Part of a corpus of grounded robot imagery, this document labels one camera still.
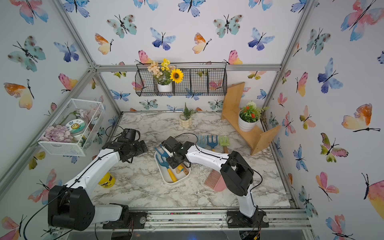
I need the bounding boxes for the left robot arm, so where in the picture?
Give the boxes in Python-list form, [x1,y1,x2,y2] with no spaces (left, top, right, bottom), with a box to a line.
[43,129,148,231]

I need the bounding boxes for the white mesh wall basket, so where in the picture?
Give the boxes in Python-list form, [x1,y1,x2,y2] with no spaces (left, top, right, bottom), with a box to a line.
[38,99,105,157]

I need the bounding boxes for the white storage box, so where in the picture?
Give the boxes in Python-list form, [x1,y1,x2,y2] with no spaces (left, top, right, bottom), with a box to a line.
[154,152,191,186]

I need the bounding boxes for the green rake wooden handle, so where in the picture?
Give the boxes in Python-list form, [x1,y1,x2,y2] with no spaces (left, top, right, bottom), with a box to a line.
[176,164,190,176]

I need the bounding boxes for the blue trowel yellow handle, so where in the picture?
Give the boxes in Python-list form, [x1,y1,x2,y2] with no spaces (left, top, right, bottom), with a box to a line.
[156,156,178,183]

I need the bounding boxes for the black wire wall basket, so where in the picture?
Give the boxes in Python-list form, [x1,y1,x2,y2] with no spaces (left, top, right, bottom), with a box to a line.
[133,62,228,99]

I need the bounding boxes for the green fork wooden handle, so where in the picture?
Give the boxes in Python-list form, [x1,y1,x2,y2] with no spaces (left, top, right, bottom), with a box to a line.
[219,136,230,154]

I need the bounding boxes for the yellow round container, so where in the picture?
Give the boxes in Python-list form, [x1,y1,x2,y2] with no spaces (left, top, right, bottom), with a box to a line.
[99,172,116,188]

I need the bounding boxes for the purple artificial flowers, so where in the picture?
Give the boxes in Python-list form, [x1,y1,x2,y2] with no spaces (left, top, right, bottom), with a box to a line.
[40,125,73,143]

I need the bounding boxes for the small woven pot plant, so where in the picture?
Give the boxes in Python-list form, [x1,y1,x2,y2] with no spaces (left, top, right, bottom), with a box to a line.
[179,104,196,128]

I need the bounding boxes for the white pot red flowers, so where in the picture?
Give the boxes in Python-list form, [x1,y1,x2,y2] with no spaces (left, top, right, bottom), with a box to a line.
[238,101,267,132]

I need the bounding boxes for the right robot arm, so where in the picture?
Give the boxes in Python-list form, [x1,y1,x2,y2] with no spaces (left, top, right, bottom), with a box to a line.
[162,137,269,230]

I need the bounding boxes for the white pot yellow flowers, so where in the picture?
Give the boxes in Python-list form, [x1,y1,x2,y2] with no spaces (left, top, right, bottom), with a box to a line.
[147,59,184,93]

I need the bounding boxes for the round tin in basket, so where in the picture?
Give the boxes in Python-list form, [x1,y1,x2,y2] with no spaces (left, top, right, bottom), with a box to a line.
[66,119,86,135]

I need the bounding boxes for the dark blue rake yellow handle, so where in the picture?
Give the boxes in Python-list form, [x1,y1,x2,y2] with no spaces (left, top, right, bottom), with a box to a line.
[207,135,218,152]

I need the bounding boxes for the wooden zigzag shelf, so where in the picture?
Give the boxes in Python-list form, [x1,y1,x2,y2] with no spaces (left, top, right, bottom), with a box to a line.
[221,82,281,156]

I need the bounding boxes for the pink hand brush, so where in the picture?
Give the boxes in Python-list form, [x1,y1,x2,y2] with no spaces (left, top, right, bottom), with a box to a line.
[205,170,227,192]

